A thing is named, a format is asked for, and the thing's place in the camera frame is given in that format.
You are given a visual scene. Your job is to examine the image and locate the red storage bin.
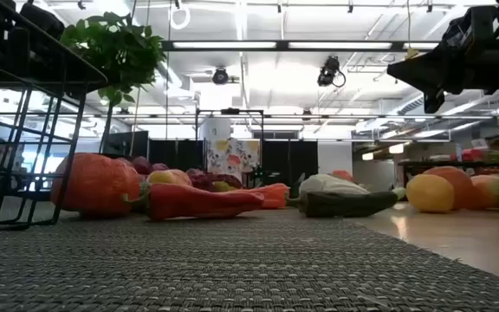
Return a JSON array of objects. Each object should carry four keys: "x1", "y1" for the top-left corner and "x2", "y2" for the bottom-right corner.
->
[{"x1": 450, "y1": 148, "x2": 487, "y2": 162}]

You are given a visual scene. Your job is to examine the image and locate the yellow-red peach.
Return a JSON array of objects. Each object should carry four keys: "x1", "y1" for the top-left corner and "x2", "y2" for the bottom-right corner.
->
[{"x1": 146, "y1": 168, "x2": 193, "y2": 188}]

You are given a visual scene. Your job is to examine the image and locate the dark green cucumber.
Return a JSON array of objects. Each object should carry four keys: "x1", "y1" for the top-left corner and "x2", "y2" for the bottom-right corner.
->
[{"x1": 286, "y1": 190, "x2": 400, "y2": 218}]

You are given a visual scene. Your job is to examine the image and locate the grey woven placemat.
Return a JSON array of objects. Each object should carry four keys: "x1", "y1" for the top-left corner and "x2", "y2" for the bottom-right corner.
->
[{"x1": 0, "y1": 210, "x2": 499, "y2": 312}]

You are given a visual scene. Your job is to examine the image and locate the purple onion bunch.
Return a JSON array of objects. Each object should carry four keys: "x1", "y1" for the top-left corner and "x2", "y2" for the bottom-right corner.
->
[{"x1": 117, "y1": 155, "x2": 244, "y2": 192}]

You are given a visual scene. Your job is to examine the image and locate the orange fruit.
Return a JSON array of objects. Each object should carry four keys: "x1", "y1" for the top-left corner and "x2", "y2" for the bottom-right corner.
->
[{"x1": 422, "y1": 166, "x2": 476, "y2": 211}]

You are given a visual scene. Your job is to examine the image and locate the black wire basket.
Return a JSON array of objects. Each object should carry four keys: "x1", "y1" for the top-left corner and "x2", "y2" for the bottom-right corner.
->
[{"x1": 0, "y1": 0, "x2": 108, "y2": 237}]

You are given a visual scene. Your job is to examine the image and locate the black camera with cable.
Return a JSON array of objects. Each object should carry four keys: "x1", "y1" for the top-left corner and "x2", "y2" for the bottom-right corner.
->
[{"x1": 317, "y1": 55, "x2": 347, "y2": 88}]

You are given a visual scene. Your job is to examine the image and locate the yellow lemon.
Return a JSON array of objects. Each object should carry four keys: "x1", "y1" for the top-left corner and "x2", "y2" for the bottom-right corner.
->
[{"x1": 405, "y1": 173, "x2": 456, "y2": 213}]

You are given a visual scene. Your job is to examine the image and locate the white green leek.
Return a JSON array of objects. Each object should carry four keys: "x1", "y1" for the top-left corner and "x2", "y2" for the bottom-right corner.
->
[{"x1": 299, "y1": 173, "x2": 406, "y2": 200}]

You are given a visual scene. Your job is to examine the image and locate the yellow hanging tag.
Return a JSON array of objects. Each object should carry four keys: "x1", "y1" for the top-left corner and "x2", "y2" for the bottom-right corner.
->
[{"x1": 405, "y1": 0, "x2": 420, "y2": 61}]

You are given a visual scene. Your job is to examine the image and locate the yellow-green apple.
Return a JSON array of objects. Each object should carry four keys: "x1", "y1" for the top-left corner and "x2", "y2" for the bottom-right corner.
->
[{"x1": 212, "y1": 180, "x2": 237, "y2": 193}]

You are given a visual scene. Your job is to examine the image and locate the black round camera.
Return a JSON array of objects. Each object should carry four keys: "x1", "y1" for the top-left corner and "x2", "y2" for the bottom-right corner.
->
[{"x1": 211, "y1": 67, "x2": 230, "y2": 86}]

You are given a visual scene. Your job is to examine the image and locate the red chili pepper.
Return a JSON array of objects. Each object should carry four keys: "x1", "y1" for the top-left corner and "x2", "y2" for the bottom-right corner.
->
[{"x1": 122, "y1": 181, "x2": 266, "y2": 221}]

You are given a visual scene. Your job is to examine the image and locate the floral print banner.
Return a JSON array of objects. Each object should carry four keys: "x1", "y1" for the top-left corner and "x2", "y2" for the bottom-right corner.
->
[{"x1": 205, "y1": 137, "x2": 262, "y2": 185}]

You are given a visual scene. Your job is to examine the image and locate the dark workbench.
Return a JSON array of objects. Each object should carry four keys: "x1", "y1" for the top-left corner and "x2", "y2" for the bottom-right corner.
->
[{"x1": 399, "y1": 159, "x2": 499, "y2": 187}]

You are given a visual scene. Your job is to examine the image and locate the black room divider panel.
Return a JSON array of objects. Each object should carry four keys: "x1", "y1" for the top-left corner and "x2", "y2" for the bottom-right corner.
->
[
  {"x1": 147, "y1": 138, "x2": 207, "y2": 172},
  {"x1": 261, "y1": 139, "x2": 320, "y2": 192}
]

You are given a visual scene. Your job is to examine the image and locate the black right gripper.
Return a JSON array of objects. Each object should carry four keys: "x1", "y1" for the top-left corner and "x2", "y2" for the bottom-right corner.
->
[{"x1": 386, "y1": 47, "x2": 499, "y2": 114}]

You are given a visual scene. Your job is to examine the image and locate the orange carrot green top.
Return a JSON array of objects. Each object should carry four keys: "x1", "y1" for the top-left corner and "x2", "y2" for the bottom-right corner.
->
[{"x1": 227, "y1": 182, "x2": 292, "y2": 210}]

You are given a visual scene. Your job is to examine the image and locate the red tomato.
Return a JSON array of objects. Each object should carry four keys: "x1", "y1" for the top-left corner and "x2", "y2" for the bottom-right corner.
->
[{"x1": 330, "y1": 169, "x2": 354, "y2": 183}]

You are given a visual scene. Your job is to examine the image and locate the black metal rig frame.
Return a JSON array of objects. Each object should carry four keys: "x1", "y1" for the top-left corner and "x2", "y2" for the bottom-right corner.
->
[{"x1": 195, "y1": 107, "x2": 264, "y2": 190}]

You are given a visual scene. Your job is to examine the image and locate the yellow-orange mango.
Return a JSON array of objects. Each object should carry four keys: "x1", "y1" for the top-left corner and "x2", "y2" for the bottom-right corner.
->
[{"x1": 470, "y1": 174, "x2": 499, "y2": 211}]

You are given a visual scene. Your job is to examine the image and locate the white hanging ring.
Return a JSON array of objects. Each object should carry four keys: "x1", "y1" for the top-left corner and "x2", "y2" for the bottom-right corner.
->
[{"x1": 169, "y1": 0, "x2": 191, "y2": 30}]

